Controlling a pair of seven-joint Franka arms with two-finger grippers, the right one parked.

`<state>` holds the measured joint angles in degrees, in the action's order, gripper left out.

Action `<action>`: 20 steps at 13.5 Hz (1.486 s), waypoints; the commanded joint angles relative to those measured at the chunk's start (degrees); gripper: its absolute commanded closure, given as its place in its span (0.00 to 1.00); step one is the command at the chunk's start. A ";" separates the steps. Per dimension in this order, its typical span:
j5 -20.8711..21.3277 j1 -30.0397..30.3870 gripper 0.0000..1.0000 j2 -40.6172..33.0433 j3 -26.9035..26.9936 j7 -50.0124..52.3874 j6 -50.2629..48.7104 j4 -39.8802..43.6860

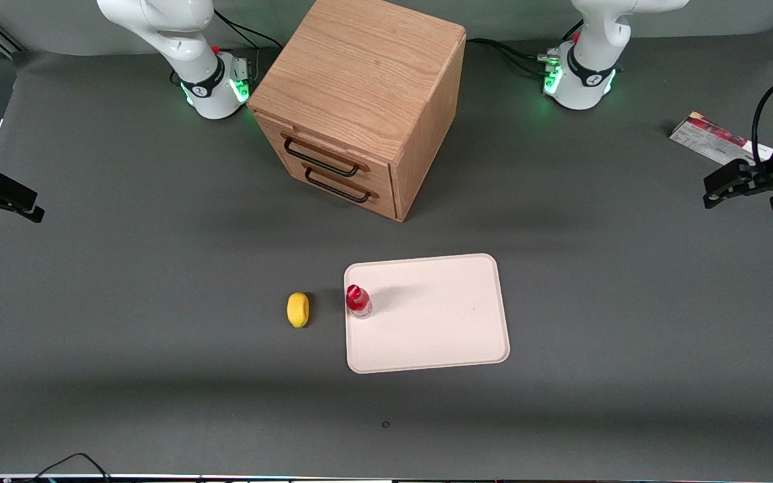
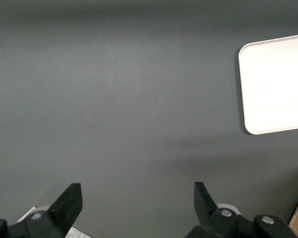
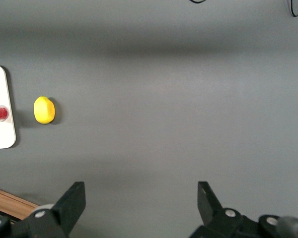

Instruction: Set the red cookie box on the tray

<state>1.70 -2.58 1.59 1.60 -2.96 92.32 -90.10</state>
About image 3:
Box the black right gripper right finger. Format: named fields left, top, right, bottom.
left=188, top=181, right=261, bottom=238

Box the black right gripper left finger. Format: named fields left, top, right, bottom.
left=13, top=181, right=86, bottom=238

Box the white rectangular plastic tray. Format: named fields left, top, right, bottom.
left=0, top=63, right=17, bottom=151

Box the wooden two-drawer cabinet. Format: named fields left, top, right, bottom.
left=0, top=185, right=38, bottom=220

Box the yellow lemon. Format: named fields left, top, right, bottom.
left=33, top=96, right=56, bottom=124

